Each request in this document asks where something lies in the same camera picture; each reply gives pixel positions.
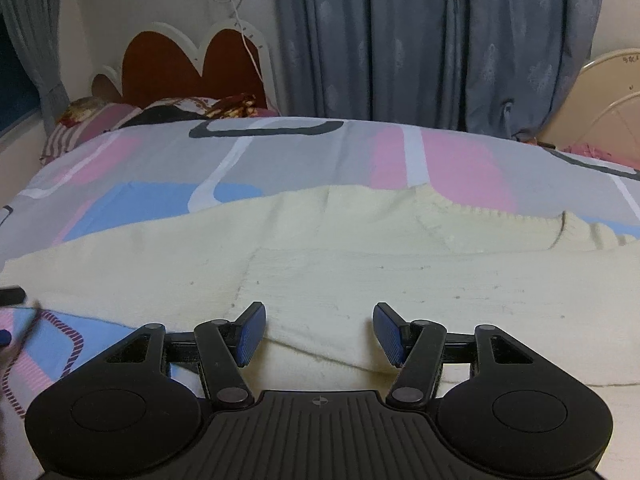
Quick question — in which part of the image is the pink striped pillow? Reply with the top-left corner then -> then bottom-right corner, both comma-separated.
40,102 -> 144,162

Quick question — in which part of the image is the golden brown patterned cloth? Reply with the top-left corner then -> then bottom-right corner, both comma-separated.
56,97 -> 110,127

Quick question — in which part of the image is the patterned grey pink bedsheet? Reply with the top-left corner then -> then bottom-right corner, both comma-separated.
0,116 -> 640,421

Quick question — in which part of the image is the dark red patterned cloth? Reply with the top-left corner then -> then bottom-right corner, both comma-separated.
209,92 -> 259,119

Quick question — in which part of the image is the black cloth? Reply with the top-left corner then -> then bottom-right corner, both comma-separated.
119,105 -> 213,129

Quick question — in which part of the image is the cream arched headboard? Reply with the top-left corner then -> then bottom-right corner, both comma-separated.
536,47 -> 640,167

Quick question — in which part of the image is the brown white-edged headboard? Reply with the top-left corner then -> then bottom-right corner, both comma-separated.
91,20 -> 279,112

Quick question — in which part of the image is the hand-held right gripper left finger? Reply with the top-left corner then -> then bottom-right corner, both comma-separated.
102,301 -> 267,408

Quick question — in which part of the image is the white fluffy towel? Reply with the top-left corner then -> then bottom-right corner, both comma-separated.
0,184 -> 640,391

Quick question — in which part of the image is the blue-grey curtain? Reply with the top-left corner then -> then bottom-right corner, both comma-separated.
0,0 -> 72,133
269,0 -> 603,137

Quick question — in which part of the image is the white hanging cable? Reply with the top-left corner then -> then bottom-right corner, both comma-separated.
206,0 -> 264,84

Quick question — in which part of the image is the dark window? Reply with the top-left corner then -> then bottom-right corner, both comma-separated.
0,14 -> 42,132

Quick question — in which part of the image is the pink bedding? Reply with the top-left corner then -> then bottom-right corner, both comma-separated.
559,141 -> 640,170

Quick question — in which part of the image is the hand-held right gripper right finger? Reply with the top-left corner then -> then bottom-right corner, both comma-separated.
372,302 -> 538,408

